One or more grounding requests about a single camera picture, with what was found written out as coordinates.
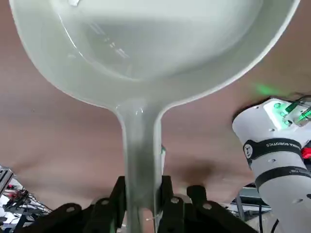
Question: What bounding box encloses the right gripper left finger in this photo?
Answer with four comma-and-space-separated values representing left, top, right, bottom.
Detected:
48, 176, 127, 233

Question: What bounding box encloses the pale plastic dustpan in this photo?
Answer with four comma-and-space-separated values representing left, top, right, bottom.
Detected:
8, 0, 301, 233

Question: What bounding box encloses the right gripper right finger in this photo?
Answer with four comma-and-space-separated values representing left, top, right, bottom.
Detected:
155, 174, 259, 233

